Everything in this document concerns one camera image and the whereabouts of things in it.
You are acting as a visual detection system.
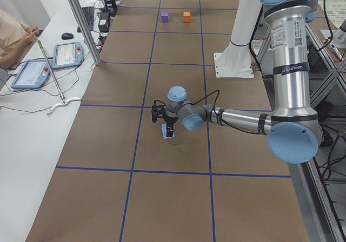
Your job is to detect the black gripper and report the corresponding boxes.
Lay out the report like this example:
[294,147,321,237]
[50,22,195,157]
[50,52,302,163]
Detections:
[162,109,178,138]

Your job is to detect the light blue foam block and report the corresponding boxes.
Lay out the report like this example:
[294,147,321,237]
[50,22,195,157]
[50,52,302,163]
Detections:
[161,123,175,139]

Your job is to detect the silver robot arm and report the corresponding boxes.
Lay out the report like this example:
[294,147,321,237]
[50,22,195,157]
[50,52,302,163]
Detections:
[151,0,323,164]

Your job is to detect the purple foam block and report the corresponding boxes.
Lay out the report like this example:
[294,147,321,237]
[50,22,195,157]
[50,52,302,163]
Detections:
[161,12,169,23]

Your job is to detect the orange foam block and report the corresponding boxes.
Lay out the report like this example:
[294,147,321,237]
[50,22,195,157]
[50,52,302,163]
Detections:
[183,11,191,23]

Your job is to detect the white curved hook piece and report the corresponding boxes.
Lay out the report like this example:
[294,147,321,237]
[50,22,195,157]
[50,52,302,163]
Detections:
[47,97,81,116]

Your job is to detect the black power adapter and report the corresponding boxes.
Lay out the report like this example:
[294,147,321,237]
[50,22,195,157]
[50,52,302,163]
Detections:
[98,12,110,32]

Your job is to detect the far blue teach pendant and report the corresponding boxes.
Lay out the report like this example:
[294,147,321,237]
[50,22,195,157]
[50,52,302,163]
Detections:
[52,42,84,69]

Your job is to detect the blue teach pendant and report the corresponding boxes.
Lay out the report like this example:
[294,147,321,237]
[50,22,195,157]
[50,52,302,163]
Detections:
[11,59,50,89]
[52,42,84,69]

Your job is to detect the black computer mouse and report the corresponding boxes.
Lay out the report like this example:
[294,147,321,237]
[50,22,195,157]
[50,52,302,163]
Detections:
[61,32,74,40]

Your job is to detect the black keyboard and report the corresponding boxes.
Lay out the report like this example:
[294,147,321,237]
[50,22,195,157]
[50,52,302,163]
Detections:
[82,6,95,31]

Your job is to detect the near blue teach pendant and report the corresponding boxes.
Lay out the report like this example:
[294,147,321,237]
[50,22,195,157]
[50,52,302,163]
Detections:
[11,59,50,89]

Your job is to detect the metal rod with green tip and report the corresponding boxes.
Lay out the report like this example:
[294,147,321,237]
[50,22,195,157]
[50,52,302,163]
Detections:
[37,40,65,100]

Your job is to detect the seated person in beige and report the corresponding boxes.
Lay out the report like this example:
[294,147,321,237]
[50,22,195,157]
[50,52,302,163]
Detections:
[1,10,39,70]

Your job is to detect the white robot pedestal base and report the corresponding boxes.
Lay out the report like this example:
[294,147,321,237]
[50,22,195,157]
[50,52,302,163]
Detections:
[214,0,262,78]

